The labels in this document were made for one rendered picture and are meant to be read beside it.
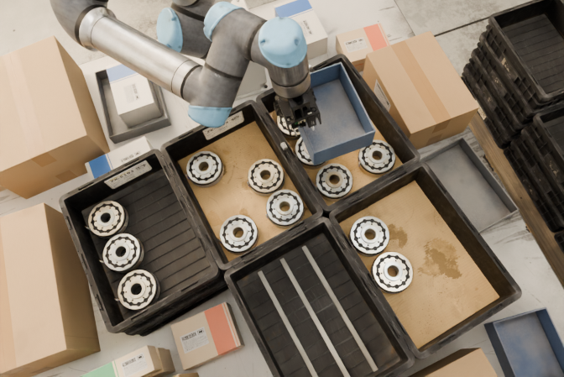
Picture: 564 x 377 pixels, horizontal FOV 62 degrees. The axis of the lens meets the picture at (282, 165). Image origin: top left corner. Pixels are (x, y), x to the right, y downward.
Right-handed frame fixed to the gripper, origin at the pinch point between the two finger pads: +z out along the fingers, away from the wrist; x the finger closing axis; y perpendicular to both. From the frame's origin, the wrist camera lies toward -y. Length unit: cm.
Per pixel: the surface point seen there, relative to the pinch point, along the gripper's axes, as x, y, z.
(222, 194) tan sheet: -26.1, 0.3, 26.9
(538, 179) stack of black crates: 86, 15, 91
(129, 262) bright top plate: -55, 11, 22
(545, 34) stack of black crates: 109, -34, 72
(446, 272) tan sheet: 23, 41, 31
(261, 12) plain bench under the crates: 5, -69, 42
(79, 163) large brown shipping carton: -67, -27, 29
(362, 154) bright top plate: 15.1, 3.6, 27.2
